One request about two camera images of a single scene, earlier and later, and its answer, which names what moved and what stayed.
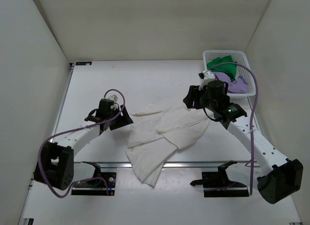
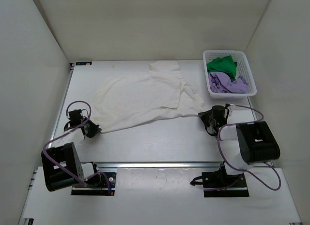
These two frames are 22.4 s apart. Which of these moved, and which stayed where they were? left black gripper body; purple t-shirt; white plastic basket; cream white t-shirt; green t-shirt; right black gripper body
Moved: right black gripper body; cream white t-shirt; left black gripper body
Stayed: purple t-shirt; green t-shirt; white plastic basket
